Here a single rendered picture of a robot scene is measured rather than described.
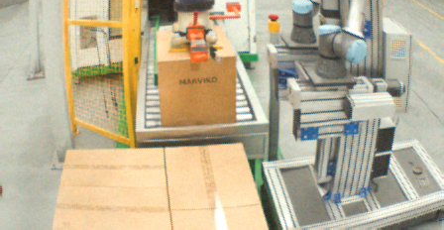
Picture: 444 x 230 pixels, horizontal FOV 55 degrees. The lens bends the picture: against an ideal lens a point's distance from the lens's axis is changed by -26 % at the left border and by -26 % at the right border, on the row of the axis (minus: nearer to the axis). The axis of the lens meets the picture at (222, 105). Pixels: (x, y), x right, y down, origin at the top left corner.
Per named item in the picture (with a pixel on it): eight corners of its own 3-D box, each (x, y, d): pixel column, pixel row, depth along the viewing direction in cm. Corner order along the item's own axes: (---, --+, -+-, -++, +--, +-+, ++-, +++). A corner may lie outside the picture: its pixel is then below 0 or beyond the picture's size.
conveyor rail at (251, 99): (214, 32, 512) (213, 14, 504) (219, 32, 513) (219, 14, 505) (258, 155, 302) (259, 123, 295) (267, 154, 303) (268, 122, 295)
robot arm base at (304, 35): (312, 36, 290) (311, 20, 286) (319, 44, 276) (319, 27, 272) (286, 36, 289) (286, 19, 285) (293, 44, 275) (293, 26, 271)
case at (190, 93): (159, 89, 351) (157, 31, 335) (222, 84, 355) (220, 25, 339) (162, 133, 297) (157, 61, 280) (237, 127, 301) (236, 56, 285)
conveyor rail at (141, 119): (145, 39, 506) (145, 20, 498) (151, 38, 506) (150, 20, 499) (139, 162, 296) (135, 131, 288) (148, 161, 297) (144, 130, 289)
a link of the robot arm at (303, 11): (289, 24, 276) (288, 0, 270) (295, 18, 287) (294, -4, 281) (310, 27, 271) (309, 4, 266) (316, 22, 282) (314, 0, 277)
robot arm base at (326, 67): (339, 66, 245) (339, 48, 241) (348, 78, 231) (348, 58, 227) (311, 67, 244) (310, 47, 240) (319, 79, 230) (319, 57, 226)
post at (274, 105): (267, 163, 374) (267, 19, 334) (276, 162, 375) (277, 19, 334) (268, 168, 368) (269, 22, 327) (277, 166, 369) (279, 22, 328)
